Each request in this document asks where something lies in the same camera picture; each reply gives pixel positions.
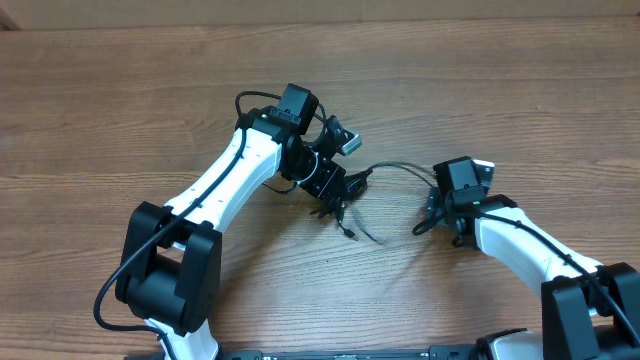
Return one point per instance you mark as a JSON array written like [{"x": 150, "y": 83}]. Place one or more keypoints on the brown cardboard backdrop panel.
[{"x": 95, "y": 14}]

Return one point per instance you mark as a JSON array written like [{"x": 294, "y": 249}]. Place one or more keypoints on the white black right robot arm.
[{"x": 589, "y": 310}]

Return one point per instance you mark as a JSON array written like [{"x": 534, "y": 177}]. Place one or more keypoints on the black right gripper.
[{"x": 432, "y": 209}]

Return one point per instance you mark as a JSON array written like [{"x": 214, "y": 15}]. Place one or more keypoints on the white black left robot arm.
[{"x": 170, "y": 268}]

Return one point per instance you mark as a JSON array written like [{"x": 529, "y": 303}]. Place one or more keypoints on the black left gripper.
[{"x": 321, "y": 189}]

